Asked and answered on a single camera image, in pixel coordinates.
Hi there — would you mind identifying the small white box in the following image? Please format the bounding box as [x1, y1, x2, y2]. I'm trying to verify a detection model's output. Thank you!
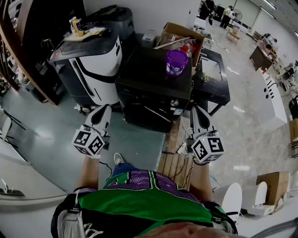
[142, 29, 157, 48]

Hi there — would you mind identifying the yellow bottle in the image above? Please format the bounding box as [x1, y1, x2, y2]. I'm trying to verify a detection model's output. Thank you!
[69, 16, 85, 37]

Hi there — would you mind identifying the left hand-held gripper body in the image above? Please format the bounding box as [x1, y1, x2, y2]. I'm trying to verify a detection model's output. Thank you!
[71, 125, 110, 156]

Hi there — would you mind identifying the dark wooden cabinet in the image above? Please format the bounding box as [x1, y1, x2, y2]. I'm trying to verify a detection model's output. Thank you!
[250, 45, 278, 72]

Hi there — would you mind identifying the person's right forearm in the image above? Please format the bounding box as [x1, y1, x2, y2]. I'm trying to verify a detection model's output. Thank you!
[190, 161, 214, 203]

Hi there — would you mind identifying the person's shoe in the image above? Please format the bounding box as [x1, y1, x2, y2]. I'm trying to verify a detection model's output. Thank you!
[113, 152, 126, 165]

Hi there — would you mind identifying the small wooden chair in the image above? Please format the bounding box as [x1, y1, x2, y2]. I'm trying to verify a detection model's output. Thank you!
[227, 26, 240, 43]

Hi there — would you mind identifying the large brown cardboard box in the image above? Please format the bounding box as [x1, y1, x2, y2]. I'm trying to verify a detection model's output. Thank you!
[256, 171, 291, 206]

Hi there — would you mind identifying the white toilet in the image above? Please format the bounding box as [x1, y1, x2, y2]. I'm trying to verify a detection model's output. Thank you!
[242, 181, 276, 216]

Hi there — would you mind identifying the white toilet seat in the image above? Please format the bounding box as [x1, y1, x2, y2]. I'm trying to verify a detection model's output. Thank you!
[213, 182, 243, 224]

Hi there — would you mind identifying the wooden slat pallet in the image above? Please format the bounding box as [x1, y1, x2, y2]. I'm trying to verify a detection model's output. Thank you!
[157, 118, 195, 189]

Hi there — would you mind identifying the long white counter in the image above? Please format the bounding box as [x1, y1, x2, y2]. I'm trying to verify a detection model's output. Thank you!
[252, 68, 288, 131]

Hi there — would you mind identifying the black cable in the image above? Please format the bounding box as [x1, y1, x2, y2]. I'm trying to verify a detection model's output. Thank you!
[99, 160, 113, 182]

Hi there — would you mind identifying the person's left forearm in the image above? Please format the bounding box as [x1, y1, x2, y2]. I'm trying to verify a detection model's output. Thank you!
[74, 155, 102, 193]

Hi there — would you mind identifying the standing fan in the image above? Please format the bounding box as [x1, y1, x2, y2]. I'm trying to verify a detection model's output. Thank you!
[231, 8, 244, 26]

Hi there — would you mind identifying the green and purple jersey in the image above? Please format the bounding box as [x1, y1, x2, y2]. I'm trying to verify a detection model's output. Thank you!
[51, 169, 238, 238]

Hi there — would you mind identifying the grey folding chair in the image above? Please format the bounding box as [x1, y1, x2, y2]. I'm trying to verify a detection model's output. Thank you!
[0, 108, 27, 149]

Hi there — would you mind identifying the dark grey machine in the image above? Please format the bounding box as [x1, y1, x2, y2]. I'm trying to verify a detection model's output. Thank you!
[86, 7, 137, 47]

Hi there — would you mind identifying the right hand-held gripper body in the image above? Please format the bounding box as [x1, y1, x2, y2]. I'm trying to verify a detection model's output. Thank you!
[186, 130, 226, 163]

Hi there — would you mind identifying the purple plastic bucket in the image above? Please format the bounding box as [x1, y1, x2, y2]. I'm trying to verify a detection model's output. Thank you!
[165, 49, 189, 77]

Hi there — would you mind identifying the person's leg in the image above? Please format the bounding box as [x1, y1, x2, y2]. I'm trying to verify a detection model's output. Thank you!
[108, 161, 140, 183]

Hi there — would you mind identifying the white and black machine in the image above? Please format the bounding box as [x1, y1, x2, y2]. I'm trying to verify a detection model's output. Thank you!
[47, 27, 124, 112]

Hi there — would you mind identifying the red lid plastic jar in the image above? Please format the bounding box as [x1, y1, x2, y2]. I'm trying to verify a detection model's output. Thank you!
[180, 44, 196, 57]

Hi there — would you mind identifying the white power strip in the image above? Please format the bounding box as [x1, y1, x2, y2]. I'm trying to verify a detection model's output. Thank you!
[178, 141, 194, 155]

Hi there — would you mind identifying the white desk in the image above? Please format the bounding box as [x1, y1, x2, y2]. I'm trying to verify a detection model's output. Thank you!
[0, 152, 68, 201]

